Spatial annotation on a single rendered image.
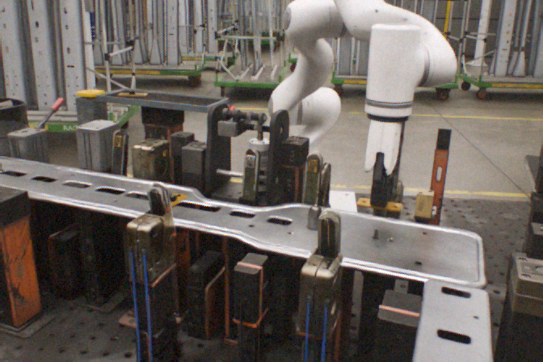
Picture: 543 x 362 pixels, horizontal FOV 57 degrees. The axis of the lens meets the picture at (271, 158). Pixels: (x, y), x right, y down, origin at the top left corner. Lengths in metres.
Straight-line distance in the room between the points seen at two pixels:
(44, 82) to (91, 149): 4.13
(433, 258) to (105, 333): 0.76
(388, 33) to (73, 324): 0.97
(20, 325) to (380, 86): 0.97
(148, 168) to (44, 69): 4.23
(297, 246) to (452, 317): 0.31
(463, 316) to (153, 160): 0.83
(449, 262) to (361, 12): 0.49
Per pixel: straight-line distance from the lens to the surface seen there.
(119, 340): 1.26
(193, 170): 1.31
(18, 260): 1.28
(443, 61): 0.93
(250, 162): 1.19
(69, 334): 1.31
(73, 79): 5.41
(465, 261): 0.99
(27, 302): 1.34
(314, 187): 1.17
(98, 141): 1.40
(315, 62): 1.39
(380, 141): 0.90
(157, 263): 1.00
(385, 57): 0.89
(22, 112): 3.86
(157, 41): 8.90
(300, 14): 1.28
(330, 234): 0.84
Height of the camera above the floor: 1.45
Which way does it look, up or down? 18 degrees down
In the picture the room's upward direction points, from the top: 1 degrees clockwise
